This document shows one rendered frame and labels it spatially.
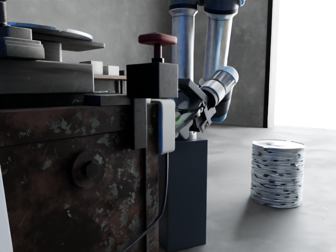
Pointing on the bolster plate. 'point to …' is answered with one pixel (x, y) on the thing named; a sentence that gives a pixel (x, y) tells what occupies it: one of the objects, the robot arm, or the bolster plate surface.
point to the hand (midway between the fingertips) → (168, 129)
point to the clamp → (17, 40)
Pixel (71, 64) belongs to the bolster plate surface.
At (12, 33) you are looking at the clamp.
